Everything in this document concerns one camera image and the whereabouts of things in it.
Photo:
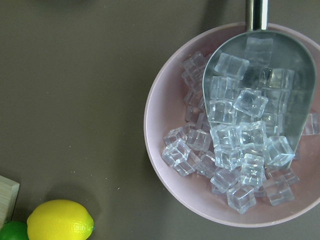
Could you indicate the pink bowl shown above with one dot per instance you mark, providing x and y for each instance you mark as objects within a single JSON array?
[{"x": 164, "y": 110}]

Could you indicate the steel ice scoop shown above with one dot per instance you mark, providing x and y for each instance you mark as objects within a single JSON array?
[{"x": 258, "y": 89}]

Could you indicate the yellow lemon near lime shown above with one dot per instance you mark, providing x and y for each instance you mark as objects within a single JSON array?
[{"x": 60, "y": 219}]

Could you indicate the wooden cutting board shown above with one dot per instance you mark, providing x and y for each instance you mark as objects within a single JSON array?
[{"x": 8, "y": 194}]

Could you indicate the green lime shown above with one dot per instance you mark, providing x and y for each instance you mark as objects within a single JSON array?
[{"x": 14, "y": 230}]

